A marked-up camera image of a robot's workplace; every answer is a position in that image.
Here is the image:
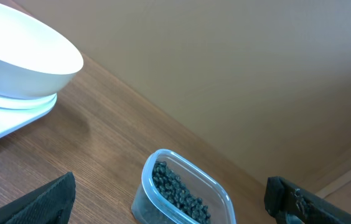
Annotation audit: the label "clear plastic container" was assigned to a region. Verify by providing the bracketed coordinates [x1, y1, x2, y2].
[131, 149, 236, 224]

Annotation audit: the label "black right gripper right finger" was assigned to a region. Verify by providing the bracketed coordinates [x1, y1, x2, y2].
[264, 176, 351, 224]

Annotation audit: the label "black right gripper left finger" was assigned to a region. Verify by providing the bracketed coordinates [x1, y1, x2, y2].
[0, 172, 76, 224]

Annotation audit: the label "black beans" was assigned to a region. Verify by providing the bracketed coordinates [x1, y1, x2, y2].
[152, 161, 211, 224]

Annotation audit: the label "white bowl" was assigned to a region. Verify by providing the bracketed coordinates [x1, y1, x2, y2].
[0, 3, 83, 99]

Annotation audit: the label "white digital kitchen scale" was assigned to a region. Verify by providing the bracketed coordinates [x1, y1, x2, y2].
[0, 94, 57, 138]

